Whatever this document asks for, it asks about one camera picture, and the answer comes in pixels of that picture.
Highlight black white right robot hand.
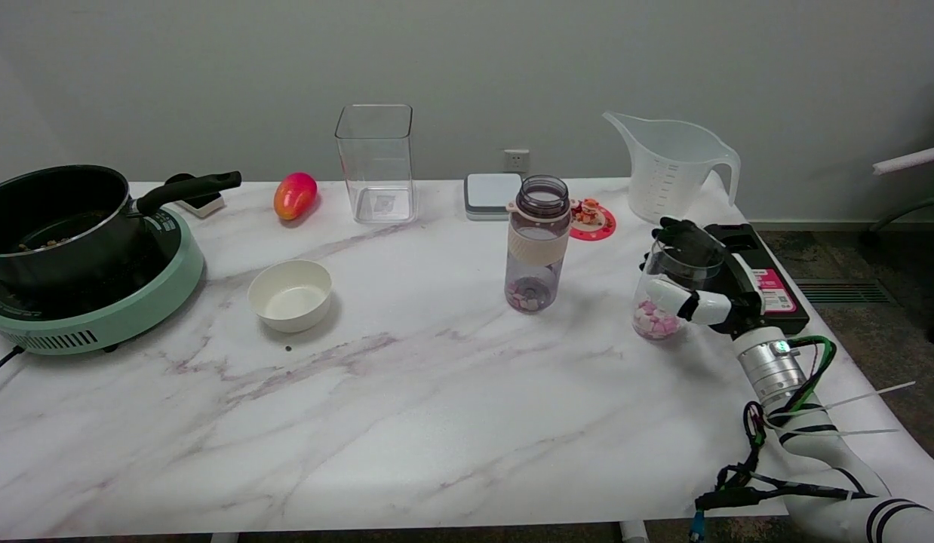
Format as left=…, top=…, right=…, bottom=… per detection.
left=639, top=217, right=767, bottom=337

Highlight small clear measuring cup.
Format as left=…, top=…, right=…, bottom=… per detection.
left=631, top=234, right=728, bottom=341

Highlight pink white candies in cup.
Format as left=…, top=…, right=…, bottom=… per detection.
left=633, top=300, right=683, bottom=340

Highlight large translucent measuring jug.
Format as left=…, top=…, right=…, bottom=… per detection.
left=602, top=112, right=741, bottom=225

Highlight black device with pink label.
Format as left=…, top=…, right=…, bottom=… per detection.
left=705, top=222, right=810, bottom=336

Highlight floor vent grille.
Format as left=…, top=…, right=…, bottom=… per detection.
left=794, top=279, right=895, bottom=305

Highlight red round coaster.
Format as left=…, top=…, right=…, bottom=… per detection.
left=569, top=199, right=616, bottom=241

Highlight pink white candies in bottle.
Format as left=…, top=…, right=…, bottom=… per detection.
left=506, top=278, right=555, bottom=313

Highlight clear bottle with beige sleeve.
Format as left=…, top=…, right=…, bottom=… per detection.
left=504, top=175, right=573, bottom=314

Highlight dark curved chair leg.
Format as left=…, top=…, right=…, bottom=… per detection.
left=862, top=193, right=934, bottom=236

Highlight white grey kitchen scale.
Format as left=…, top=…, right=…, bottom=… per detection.
left=463, top=173, right=523, bottom=221

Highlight white foam covered bar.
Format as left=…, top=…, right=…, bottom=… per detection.
left=873, top=143, right=934, bottom=176

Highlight clear square plastic container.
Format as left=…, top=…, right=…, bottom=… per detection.
left=334, top=104, right=416, bottom=225

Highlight white round bowl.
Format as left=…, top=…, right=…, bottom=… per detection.
left=247, top=259, right=333, bottom=333

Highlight red yellow mango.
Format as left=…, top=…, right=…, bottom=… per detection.
left=274, top=172, right=318, bottom=221

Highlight white black small box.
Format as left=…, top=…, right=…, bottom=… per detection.
left=165, top=173, right=226, bottom=219

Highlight green induction cooker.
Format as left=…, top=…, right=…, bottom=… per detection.
left=0, top=205, right=205, bottom=355

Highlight black pot with handle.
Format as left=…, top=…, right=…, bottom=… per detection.
left=0, top=164, right=242, bottom=292

